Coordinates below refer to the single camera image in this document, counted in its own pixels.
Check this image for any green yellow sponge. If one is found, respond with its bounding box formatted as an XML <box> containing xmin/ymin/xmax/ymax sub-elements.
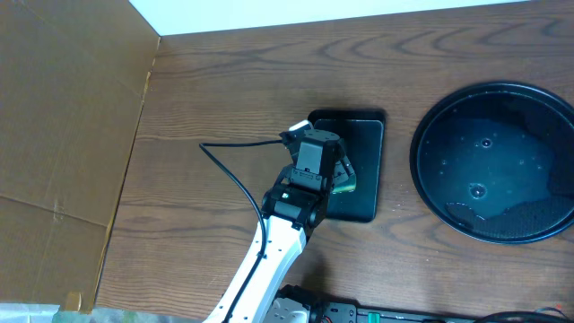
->
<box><xmin>332</xmin><ymin>177</ymin><xmax>357</xmax><ymax>194</ymax></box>

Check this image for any brown cardboard panel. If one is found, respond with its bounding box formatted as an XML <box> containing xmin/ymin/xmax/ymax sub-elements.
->
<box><xmin>1</xmin><ymin>0</ymin><xmax>160</xmax><ymax>312</ymax></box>

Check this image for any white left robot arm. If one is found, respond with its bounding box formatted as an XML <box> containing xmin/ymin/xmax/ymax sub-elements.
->
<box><xmin>206</xmin><ymin>159</ymin><xmax>356</xmax><ymax>322</ymax></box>

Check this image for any black rectangular tray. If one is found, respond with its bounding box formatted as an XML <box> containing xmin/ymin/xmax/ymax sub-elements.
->
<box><xmin>308</xmin><ymin>109</ymin><xmax>386</xmax><ymax>223</ymax></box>

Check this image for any round black tray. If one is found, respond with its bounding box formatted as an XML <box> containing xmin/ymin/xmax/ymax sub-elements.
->
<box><xmin>409</xmin><ymin>81</ymin><xmax>573</xmax><ymax>244</ymax></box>

